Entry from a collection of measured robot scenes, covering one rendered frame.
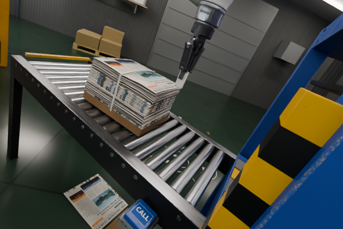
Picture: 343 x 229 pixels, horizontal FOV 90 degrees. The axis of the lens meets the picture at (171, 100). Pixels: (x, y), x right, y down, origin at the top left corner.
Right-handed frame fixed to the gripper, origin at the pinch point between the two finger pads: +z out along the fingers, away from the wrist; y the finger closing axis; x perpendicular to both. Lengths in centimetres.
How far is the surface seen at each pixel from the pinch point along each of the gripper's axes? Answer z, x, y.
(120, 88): 16.9, -24.3, 3.4
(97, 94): 25.9, -35.6, 5.0
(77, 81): 34, -64, -3
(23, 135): 114, -117, -1
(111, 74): 13.2, -31.3, 3.8
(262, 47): -75, -45, -588
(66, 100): 33, -45, 14
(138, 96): 15.4, -14.6, 1.9
